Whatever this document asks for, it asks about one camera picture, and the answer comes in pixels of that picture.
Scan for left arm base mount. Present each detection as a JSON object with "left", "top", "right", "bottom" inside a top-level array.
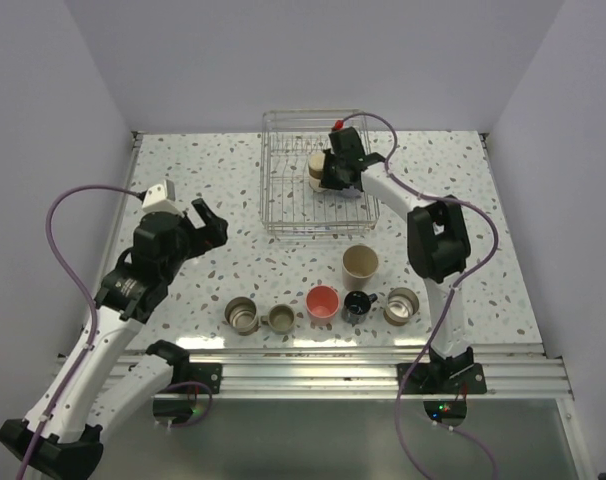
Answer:
[{"left": 161, "top": 362, "right": 223, "bottom": 395}]

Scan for tall beige cup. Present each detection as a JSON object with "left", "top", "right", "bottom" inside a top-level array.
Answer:
[{"left": 342, "top": 244, "right": 379, "bottom": 291}]

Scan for wire dish rack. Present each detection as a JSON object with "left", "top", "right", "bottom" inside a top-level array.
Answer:
[{"left": 260, "top": 109, "right": 379, "bottom": 237}]

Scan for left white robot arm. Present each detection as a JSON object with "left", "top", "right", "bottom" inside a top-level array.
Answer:
[{"left": 0, "top": 199, "right": 228, "bottom": 479}]

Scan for black mug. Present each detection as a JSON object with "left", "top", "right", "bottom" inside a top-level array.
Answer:
[{"left": 341, "top": 291, "right": 378, "bottom": 326}]

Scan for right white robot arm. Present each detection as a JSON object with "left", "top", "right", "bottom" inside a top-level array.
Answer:
[{"left": 320, "top": 121, "right": 474, "bottom": 393}]

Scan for coral pink cup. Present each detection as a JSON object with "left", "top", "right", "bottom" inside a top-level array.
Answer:
[{"left": 305, "top": 285, "right": 340, "bottom": 326}]

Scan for steel cup with brown band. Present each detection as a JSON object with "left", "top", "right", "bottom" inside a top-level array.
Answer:
[{"left": 307, "top": 152, "right": 324, "bottom": 192}]

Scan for small olive mug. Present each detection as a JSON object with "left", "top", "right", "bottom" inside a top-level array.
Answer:
[{"left": 260, "top": 304, "right": 295, "bottom": 335}]

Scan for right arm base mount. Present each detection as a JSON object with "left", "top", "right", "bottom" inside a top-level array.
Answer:
[{"left": 402, "top": 362, "right": 488, "bottom": 396}]

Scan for lavender plastic cup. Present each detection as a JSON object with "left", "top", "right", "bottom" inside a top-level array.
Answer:
[{"left": 343, "top": 188, "right": 362, "bottom": 198}]

